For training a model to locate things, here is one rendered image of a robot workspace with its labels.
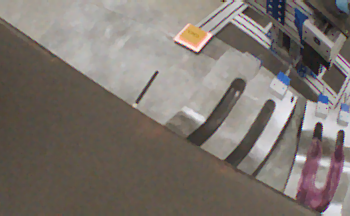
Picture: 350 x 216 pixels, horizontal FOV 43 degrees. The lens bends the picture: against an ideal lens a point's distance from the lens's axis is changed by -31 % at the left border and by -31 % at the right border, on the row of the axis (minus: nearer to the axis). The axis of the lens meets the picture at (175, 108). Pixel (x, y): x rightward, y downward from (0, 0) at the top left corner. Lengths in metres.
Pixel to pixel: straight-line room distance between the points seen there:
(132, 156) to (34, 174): 0.05
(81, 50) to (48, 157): 1.53
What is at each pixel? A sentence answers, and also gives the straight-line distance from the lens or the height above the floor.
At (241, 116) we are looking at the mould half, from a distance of 1.51.
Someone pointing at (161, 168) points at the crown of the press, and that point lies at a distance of 0.23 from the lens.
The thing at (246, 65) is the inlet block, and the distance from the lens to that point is 1.55.
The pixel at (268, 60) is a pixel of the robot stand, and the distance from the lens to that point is 2.43.
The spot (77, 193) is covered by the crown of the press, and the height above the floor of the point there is 2.00.
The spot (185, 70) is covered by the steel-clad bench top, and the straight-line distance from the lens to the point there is 1.67.
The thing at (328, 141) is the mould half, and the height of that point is 0.86.
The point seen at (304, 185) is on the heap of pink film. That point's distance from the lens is 1.43.
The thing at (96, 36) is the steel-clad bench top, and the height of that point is 0.80.
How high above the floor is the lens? 2.22
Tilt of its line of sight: 61 degrees down
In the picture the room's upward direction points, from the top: 4 degrees counter-clockwise
